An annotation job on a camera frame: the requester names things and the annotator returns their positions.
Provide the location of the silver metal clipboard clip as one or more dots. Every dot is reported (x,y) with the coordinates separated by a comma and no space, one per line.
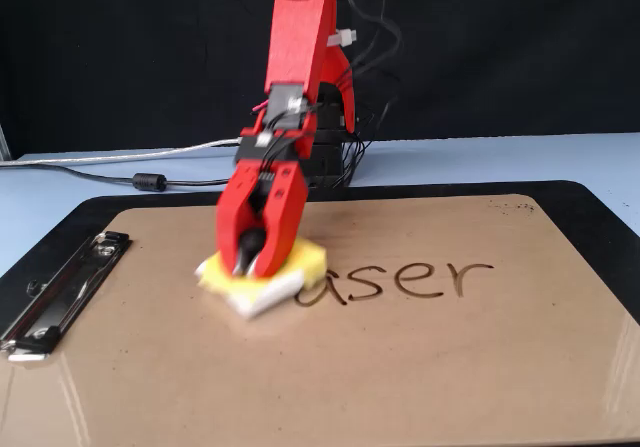
(65,292)

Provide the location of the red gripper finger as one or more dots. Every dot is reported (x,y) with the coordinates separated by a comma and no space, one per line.
(285,227)
(234,217)

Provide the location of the brown hardboard clipboard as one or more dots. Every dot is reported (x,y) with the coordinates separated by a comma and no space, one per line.
(350,377)

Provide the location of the yellow sponge with black knob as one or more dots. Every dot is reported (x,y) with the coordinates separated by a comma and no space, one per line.
(310,262)

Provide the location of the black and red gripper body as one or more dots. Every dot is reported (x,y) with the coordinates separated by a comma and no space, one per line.
(272,152)

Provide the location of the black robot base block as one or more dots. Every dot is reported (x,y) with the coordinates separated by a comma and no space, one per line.
(330,162)

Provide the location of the black backdrop cloth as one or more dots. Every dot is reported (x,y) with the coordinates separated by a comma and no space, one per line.
(125,42)

